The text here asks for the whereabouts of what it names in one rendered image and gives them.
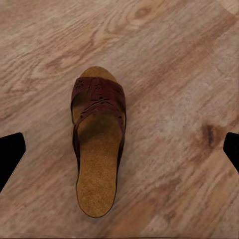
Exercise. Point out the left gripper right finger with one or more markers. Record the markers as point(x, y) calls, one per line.
point(231, 148)

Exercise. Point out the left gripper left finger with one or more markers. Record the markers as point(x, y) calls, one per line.
point(12, 148)

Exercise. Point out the sandal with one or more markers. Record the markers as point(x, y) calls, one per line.
point(99, 123)

